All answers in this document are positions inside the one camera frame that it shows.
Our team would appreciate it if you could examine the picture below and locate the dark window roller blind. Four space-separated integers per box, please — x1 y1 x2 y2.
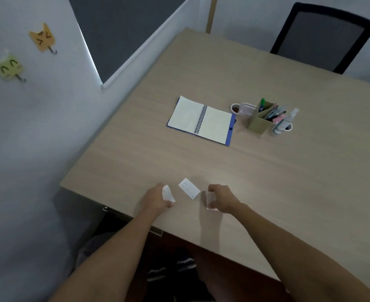
67 0 194 89

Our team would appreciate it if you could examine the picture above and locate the white paper slip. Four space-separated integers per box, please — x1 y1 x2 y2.
178 178 201 200
162 185 176 204
206 191 218 212

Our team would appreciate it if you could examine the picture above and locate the orange cat wall hook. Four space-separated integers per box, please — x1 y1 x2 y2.
28 22 58 56

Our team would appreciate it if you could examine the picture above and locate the person's left forearm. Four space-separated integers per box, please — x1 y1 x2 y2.
48 204 166 302

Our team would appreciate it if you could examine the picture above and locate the wooden door frame post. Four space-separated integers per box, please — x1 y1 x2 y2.
206 0 219 34

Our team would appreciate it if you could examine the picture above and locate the person's left black slipper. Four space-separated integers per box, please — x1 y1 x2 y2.
146 267 168 302

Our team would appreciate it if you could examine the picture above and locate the person's right black slipper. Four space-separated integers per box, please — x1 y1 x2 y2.
175 248 198 280

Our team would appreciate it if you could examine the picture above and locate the person's right forearm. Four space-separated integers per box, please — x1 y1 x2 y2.
227 203 370 302

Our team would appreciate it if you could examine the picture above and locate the green cat wall hook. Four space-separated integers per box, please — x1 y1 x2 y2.
0 53 27 83

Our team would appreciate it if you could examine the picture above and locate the person's black slipper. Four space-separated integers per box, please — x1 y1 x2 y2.
175 248 198 280
146 267 168 302

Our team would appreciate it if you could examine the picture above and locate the pink white eraser box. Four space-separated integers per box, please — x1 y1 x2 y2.
238 103 258 117

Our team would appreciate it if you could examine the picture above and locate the bunch of pens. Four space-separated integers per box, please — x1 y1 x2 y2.
264 104 288 124

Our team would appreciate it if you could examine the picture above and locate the tan desk organizer box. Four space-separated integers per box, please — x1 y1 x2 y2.
247 100 280 135

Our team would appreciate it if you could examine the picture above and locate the open spiral notebook blue cover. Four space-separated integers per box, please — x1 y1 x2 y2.
167 96 237 146

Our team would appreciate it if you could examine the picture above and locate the black mesh office chair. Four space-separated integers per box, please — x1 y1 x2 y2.
269 2 370 75

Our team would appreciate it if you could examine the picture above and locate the person's right hand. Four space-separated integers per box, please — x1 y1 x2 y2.
206 184 242 215

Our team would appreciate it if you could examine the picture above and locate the clear spray bottle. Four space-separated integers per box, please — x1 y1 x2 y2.
275 108 299 134

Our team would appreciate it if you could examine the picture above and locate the person's left hand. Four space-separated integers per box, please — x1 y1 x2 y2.
140 183 175 213

